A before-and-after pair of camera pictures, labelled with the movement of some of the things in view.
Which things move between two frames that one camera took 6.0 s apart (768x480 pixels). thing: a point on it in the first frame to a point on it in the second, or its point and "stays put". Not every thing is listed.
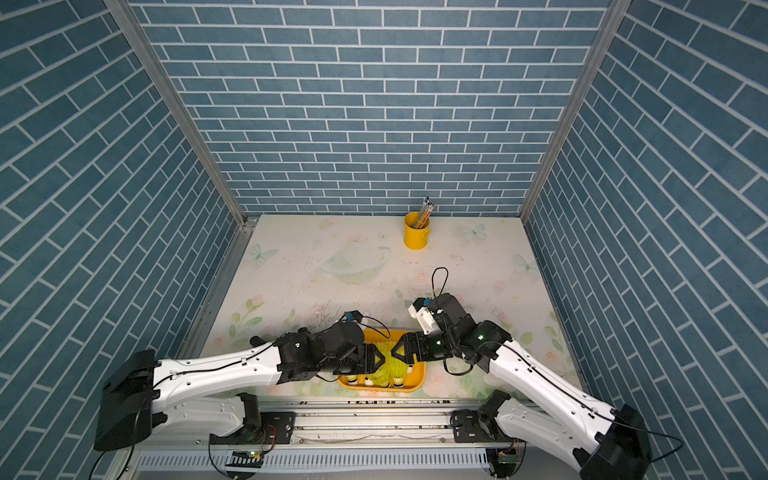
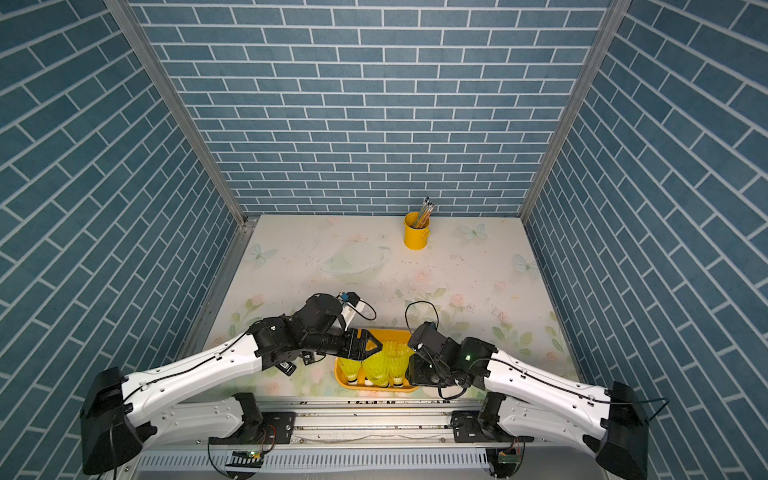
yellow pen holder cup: (415, 239) stays put
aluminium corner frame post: (126, 12) stays put
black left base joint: (259, 427) stays put
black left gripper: (367, 362) to (358, 352)
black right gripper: (409, 346) to (414, 373)
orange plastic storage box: (416, 376) stays put
